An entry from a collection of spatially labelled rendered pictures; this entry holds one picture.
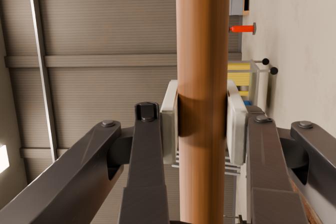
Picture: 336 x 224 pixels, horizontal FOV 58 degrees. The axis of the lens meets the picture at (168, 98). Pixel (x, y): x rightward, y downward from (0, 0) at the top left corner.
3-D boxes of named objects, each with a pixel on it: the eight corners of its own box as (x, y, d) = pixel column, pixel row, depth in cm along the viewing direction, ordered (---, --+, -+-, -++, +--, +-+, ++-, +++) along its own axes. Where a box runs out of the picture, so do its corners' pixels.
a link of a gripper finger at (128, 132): (157, 168, 14) (95, 167, 14) (167, 127, 19) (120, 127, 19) (156, 139, 14) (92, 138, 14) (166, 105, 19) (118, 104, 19)
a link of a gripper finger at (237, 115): (233, 111, 15) (248, 111, 15) (223, 79, 22) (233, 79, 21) (230, 166, 16) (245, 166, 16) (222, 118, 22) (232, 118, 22)
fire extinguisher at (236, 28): (256, 35, 587) (228, 36, 592) (253, 34, 609) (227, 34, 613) (256, 22, 580) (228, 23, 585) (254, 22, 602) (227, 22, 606)
